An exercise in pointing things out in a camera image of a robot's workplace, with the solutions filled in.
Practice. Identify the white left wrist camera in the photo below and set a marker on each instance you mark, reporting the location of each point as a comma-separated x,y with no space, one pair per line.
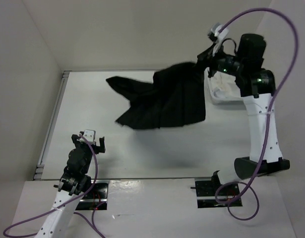
88,135

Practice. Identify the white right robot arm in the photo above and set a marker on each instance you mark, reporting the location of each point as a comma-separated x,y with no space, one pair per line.
257,89

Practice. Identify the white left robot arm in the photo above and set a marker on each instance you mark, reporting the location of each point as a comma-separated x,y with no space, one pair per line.
73,184

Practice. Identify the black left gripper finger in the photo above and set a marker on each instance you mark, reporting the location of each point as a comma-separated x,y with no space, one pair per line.
76,139
101,147

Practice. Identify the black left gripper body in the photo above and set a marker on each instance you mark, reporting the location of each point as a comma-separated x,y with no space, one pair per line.
87,148

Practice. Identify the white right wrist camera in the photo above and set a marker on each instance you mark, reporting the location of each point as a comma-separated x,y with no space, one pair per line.
218,31

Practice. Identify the white plastic basket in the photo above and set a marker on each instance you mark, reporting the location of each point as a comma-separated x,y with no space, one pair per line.
217,101

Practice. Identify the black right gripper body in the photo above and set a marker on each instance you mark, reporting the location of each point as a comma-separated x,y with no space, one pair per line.
218,61

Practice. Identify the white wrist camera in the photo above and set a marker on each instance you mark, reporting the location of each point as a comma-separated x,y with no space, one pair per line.
218,31
88,135

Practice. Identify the white crumpled skirt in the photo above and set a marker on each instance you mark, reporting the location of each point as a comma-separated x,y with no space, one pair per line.
223,87

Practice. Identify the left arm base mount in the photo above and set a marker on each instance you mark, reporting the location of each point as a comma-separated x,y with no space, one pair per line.
96,199

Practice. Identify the black pleated skirt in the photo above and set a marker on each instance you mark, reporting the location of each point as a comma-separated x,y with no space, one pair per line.
174,98

